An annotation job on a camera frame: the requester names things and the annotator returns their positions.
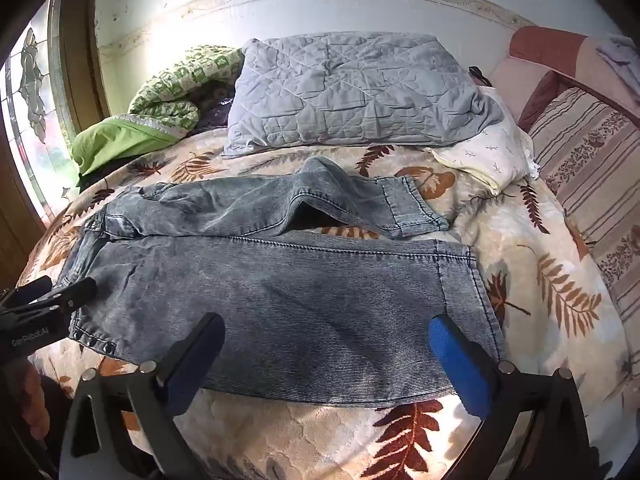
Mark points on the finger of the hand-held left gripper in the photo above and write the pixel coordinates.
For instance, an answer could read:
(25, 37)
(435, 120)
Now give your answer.
(75, 292)
(32, 286)

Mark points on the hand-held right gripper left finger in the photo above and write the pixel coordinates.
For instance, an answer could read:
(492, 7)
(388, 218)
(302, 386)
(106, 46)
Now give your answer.
(196, 360)

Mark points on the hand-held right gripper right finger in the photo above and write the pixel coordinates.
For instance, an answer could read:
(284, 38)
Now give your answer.
(457, 365)

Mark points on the grey washed denim pants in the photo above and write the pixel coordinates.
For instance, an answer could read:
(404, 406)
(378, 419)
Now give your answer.
(280, 290)

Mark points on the person's left hand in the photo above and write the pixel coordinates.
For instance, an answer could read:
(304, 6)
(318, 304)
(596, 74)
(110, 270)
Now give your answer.
(34, 400)

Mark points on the leaf print fleece blanket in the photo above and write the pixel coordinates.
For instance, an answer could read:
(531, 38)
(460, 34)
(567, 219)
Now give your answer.
(540, 280)

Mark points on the plain green cloth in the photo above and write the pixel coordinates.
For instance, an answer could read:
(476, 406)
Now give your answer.
(117, 142)

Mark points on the stained glass window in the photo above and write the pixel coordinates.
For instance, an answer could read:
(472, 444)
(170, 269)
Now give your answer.
(32, 90)

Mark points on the white sprig print pillow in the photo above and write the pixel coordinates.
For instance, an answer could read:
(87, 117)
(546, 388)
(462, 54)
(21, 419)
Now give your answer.
(492, 152)

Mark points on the dark purple cloth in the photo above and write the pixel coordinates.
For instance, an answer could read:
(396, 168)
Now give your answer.
(216, 110)

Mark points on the green patterned pillow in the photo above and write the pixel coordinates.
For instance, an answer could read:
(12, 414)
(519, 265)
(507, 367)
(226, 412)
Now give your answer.
(185, 85)

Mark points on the grey quilted pillow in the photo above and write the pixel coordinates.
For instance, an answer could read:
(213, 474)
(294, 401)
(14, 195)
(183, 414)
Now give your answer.
(350, 90)

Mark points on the pink padded headboard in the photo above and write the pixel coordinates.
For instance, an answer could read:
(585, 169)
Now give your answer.
(545, 67)

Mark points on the pale lilac cloth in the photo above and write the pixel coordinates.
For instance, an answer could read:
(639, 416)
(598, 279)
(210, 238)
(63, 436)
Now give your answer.
(619, 57)

